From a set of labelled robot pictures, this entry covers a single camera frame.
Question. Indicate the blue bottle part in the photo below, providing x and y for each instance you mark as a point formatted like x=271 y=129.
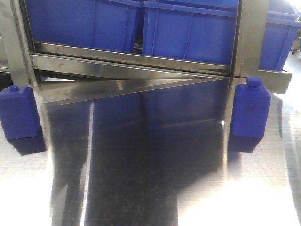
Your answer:
x=250 y=108
x=18 y=112

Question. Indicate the blue bin far right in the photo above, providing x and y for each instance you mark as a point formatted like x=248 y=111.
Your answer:
x=282 y=26

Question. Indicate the blue bin left on shelf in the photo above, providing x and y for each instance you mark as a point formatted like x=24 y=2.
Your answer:
x=101 y=24

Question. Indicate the stainless steel shelf frame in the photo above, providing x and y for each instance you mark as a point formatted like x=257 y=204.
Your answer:
x=28 y=61

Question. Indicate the blue bin on shelf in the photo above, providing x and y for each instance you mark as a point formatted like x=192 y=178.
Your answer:
x=197 y=32
x=101 y=24

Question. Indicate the blue bin middle on shelf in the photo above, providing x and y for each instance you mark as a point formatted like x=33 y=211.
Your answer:
x=197 y=32

